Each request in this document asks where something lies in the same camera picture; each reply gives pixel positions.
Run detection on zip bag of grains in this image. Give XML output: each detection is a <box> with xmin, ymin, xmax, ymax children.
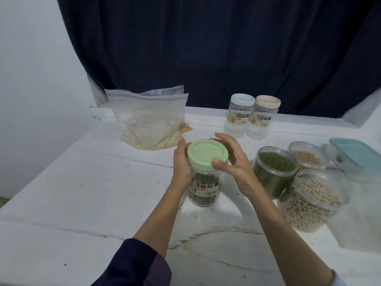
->
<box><xmin>105</xmin><ymin>89</ymin><xmax>189</xmax><ymax>151</ymax></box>

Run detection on green round lid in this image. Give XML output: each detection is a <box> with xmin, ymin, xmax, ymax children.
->
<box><xmin>187</xmin><ymin>139</ymin><xmax>230</xmax><ymax>172</ymax></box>

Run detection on pile of green beans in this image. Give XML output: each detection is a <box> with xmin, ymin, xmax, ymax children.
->
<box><xmin>189</xmin><ymin>151</ymin><xmax>296</xmax><ymax>207</ymax></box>

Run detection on person's right hand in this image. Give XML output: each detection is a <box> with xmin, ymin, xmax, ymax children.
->
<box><xmin>211</xmin><ymin>133</ymin><xmax>263</xmax><ymax>198</ymax></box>

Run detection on person's left forearm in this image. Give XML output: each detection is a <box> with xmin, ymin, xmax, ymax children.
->
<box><xmin>95</xmin><ymin>184</ymin><xmax>188</xmax><ymax>286</ymax></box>

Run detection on transparent jar green lid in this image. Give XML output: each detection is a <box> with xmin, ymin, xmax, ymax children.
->
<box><xmin>186</xmin><ymin>139</ymin><xmax>230</xmax><ymax>207</ymax></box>

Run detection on pile of yellow soybeans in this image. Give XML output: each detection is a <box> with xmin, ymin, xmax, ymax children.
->
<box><xmin>293</xmin><ymin>151</ymin><xmax>322</xmax><ymax>166</ymax></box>

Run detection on transparent jar pink lid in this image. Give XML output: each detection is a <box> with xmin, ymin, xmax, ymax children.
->
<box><xmin>246</xmin><ymin>95</ymin><xmax>282</xmax><ymax>141</ymax></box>

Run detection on teal lidded plastic container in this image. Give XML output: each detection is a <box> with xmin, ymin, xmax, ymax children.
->
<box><xmin>324</xmin><ymin>137</ymin><xmax>381</xmax><ymax>182</ymax></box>

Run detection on clear bag with green beans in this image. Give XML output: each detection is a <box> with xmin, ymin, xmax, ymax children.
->
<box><xmin>326</xmin><ymin>176</ymin><xmax>381</xmax><ymax>254</ymax></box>

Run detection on clear zip bag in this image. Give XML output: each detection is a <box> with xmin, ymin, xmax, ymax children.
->
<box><xmin>140</xmin><ymin>85</ymin><xmax>185</xmax><ymax>97</ymax></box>

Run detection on dark navy curtain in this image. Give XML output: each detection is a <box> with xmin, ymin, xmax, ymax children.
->
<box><xmin>56</xmin><ymin>0</ymin><xmax>381</xmax><ymax>118</ymax></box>

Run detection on person's right forearm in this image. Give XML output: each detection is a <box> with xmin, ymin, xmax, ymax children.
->
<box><xmin>247</xmin><ymin>186</ymin><xmax>346</xmax><ymax>286</ymax></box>

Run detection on person's left hand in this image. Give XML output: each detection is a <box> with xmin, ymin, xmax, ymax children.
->
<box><xmin>173</xmin><ymin>138</ymin><xmax>194</xmax><ymax>191</ymax></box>

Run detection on transparent jar blue lid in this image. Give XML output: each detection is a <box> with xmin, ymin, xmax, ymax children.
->
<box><xmin>224</xmin><ymin>93</ymin><xmax>256</xmax><ymax>139</ymax></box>

